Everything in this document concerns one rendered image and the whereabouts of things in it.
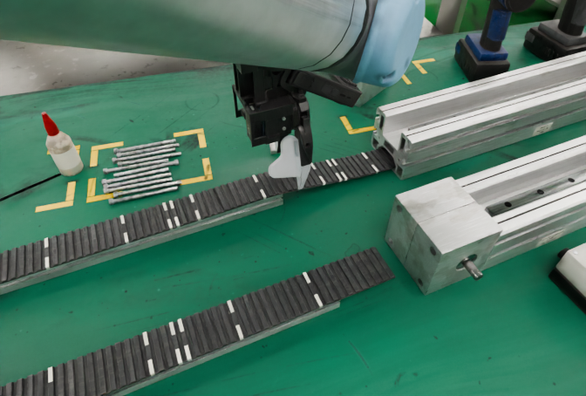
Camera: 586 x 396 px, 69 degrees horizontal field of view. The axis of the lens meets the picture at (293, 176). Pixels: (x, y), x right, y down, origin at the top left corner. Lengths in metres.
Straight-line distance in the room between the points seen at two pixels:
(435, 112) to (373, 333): 0.40
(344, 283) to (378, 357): 0.09
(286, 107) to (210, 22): 0.38
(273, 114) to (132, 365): 0.32
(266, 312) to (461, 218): 0.27
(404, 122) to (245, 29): 0.59
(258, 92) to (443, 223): 0.28
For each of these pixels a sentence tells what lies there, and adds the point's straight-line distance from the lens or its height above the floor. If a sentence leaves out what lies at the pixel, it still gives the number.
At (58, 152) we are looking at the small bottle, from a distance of 0.77.
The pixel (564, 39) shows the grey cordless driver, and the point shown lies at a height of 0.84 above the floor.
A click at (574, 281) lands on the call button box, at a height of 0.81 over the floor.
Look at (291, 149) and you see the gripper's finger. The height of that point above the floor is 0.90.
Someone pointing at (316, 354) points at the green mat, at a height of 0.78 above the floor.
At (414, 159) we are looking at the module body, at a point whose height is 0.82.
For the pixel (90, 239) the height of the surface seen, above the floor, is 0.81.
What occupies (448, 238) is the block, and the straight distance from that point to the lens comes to 0.54.
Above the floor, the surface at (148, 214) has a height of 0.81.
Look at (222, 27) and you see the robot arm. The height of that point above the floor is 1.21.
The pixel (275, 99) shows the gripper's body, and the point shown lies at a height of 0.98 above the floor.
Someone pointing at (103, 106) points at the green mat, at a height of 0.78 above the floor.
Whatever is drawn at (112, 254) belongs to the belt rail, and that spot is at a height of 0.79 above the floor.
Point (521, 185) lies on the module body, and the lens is 0.71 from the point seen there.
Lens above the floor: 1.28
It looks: 45 degrees down
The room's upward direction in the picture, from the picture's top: straight up
